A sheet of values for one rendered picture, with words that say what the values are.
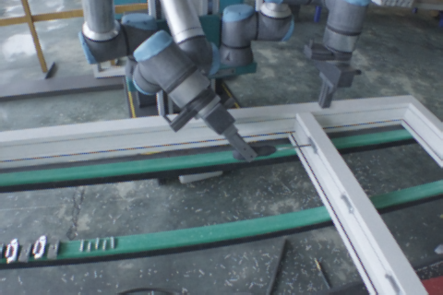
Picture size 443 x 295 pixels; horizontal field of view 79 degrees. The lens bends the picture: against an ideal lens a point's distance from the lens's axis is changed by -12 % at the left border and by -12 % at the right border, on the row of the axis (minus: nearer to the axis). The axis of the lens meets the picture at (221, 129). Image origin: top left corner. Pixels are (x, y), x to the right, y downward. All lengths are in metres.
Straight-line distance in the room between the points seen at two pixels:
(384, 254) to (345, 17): 0.52
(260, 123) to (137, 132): 0.33
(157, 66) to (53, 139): 0.35
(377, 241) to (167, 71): 0.54
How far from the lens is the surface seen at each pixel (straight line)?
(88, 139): 0.83
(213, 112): 0.63
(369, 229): 0.65
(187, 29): 0.83
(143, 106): 1.94
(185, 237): 0.65
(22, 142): 0.88
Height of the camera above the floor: 1.42
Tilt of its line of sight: 39 degrees down
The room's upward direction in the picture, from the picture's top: 3 degrees clockwise
